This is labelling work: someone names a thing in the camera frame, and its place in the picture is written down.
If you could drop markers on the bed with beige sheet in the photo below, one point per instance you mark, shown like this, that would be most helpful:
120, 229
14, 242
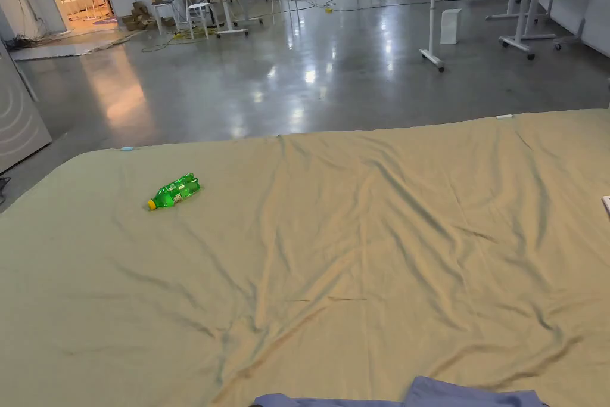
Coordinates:
333, 245

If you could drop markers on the green plastic bottle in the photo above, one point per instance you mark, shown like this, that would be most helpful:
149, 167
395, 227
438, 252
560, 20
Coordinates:
175, 191

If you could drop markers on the white box on floor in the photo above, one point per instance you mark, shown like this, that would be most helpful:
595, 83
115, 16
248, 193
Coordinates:
451, 25

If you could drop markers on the pile of cardboard cartons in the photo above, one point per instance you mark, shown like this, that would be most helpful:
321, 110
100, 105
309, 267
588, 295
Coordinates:
138, 16

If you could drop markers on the blue garment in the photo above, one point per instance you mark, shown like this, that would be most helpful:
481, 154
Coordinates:
429, 397

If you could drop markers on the white card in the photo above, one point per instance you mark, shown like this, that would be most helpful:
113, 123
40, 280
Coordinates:
606, 204

